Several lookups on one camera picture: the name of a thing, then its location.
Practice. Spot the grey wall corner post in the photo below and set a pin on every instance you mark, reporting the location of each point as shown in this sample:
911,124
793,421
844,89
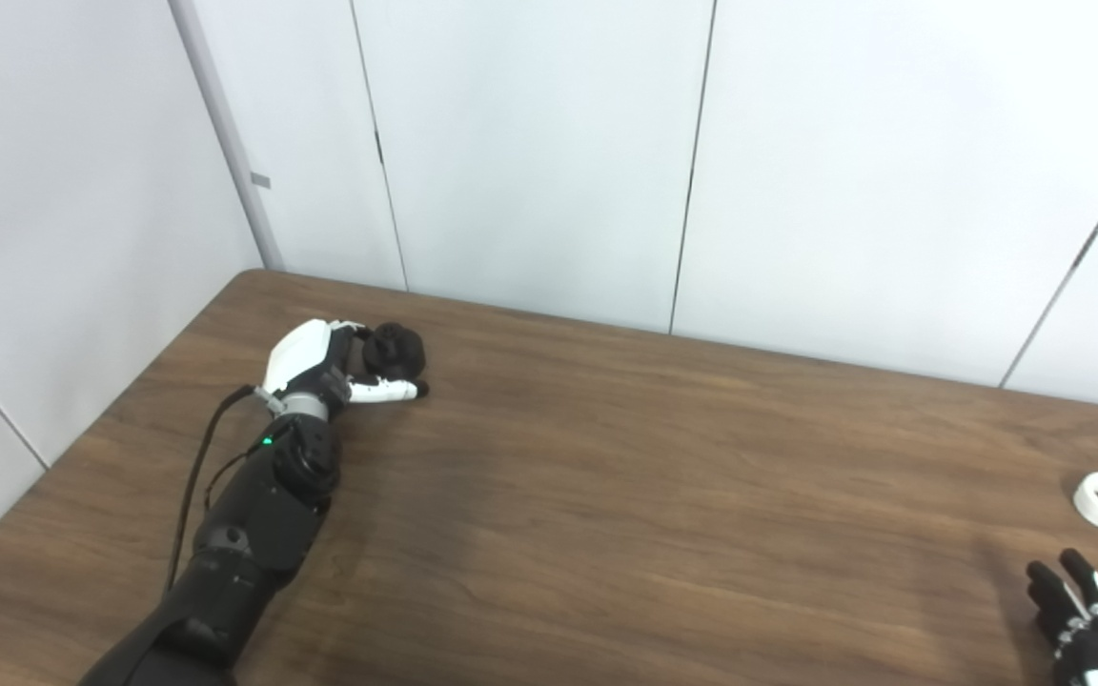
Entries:
225,133

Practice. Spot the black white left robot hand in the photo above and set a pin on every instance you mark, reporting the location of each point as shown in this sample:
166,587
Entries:
299,353

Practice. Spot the round black plastic part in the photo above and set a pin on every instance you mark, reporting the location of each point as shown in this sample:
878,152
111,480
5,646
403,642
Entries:
396,354

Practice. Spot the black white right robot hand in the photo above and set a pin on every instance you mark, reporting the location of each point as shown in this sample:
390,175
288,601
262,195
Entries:
1097,648

